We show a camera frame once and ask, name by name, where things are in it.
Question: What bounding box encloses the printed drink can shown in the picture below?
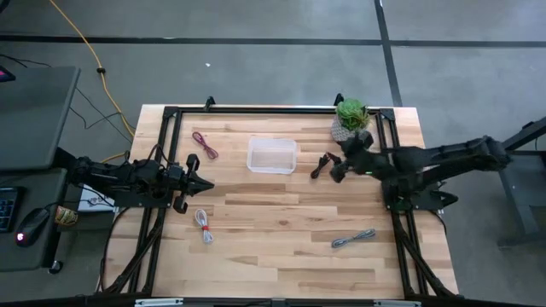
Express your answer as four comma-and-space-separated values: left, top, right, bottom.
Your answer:
54, 205, 79, 227

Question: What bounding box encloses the grey braided USB-C cable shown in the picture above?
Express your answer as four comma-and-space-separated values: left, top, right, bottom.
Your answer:
331, 228, 377, 249

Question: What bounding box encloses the dark grey desk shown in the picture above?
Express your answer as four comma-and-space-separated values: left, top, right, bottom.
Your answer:
0, 66, 81, 274

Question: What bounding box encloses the maroon USB-C cable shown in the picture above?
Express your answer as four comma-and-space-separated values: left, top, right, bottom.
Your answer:
191, 130, 219, 160

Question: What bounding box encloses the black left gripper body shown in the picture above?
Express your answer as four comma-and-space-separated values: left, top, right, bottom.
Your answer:
166, 153, 200, 215

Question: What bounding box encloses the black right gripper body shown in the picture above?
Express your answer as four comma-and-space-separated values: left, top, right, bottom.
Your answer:
329, 130, 387, 183

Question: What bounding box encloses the black USB-C cable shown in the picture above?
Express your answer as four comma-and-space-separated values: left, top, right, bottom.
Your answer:
310, 152, 342, 180

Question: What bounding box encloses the black backlit keyboard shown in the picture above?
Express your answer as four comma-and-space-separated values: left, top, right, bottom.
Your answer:
0, 187, 21, 234

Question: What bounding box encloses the potted green succulent plant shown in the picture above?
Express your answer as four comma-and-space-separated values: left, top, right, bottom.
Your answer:
330, 97, 372, 144

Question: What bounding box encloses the black metal stand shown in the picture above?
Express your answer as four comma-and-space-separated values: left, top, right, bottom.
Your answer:
497, 115, 546, 248

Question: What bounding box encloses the black computer mouse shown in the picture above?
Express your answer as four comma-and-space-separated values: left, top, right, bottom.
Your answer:
15, 207, 51, 248

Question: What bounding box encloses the clear plastic container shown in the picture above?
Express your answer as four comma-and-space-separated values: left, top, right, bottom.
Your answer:
246, 136, 298, 176

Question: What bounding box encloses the silver metal bracket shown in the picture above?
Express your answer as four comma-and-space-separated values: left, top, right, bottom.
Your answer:
373, 299, 422, 307
134, 298, 184, 307

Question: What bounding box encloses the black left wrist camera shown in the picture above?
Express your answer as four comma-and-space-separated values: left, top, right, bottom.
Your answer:
166, 164, 185, 182

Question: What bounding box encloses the white cable with red tie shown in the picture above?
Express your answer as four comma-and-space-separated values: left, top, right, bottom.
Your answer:
194, 207, 214, 245

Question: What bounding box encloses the thin black floor cable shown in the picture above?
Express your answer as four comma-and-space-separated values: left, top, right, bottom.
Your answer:
0, 53, 134, 144

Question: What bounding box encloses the white printed paper sheet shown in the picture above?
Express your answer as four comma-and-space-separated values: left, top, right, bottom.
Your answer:
77, 183, 117, 213

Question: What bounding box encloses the yellow extension cord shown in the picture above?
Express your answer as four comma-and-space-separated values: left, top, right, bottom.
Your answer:
49, 0, 137, 164

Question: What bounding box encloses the black aluminium table frame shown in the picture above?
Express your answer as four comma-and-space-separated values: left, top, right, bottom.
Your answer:
102, 105, 460, 299

